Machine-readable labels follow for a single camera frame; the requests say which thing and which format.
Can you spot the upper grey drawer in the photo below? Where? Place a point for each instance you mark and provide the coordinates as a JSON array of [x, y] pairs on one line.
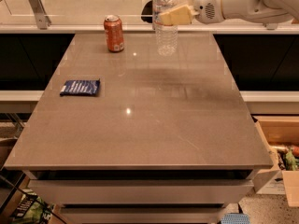
[[141, 191]]

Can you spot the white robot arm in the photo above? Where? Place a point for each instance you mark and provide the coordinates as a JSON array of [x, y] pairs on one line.
[[259, 11]]

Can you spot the cardboard box with items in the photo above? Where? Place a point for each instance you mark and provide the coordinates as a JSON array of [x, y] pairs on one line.
[[280, 135]]

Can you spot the blue snack packet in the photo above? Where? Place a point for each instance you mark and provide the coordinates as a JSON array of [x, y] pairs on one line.
[[81, 87]]

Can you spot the black office chair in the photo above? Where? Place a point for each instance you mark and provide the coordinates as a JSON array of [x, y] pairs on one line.
[[148, 11]]

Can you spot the grey drawer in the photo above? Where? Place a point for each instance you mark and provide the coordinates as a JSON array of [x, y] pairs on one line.
[[141, 191], [142, 215]]

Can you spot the lower grey drawer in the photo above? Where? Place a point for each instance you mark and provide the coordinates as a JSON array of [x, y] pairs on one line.
[[142, 215]]

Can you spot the orange soda can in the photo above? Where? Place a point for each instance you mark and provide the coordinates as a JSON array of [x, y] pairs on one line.
[[114, 33]]

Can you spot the blue perforated object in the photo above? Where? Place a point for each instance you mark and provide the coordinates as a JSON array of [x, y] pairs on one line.
[[235, 219]]

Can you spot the clear plastic water bottle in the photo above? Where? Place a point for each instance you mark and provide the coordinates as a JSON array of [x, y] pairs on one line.
[[166, 36]]

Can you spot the green snack bag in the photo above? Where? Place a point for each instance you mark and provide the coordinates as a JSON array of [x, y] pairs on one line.
[[32, 210]]

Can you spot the left metal glass bracket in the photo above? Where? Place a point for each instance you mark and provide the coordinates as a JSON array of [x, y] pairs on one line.
[[43, 21]]

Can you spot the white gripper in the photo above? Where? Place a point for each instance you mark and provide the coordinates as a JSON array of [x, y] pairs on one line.
[[207, 7]]

